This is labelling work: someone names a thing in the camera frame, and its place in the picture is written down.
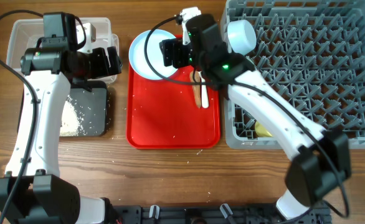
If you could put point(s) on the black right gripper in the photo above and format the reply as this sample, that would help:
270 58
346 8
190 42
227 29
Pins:
172 49

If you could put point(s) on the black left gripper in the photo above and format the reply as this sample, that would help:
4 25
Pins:
103 69

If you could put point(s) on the light blue plate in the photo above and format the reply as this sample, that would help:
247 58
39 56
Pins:
137 56

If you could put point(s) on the white plastic spoon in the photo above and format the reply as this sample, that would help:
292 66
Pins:
204 95

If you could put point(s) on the white rice pile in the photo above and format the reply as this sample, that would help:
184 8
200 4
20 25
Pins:
70 119

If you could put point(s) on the light blue bowl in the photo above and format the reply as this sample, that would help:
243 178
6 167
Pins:
242 37

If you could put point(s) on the yellow plastic cup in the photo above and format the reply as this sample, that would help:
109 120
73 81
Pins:
261 131

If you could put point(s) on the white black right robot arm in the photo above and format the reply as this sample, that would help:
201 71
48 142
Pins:
319 159

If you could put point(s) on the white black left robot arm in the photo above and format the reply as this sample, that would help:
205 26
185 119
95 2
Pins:
31 190

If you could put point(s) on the black waste tray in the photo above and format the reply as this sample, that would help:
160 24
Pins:
92 109

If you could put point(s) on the red plastic tray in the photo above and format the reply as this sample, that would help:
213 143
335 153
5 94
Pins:
164 115

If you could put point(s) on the clear plastic bin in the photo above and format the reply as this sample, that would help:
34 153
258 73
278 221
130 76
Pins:
104 31

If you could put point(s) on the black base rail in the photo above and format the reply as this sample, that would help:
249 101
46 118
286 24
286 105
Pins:
248 214

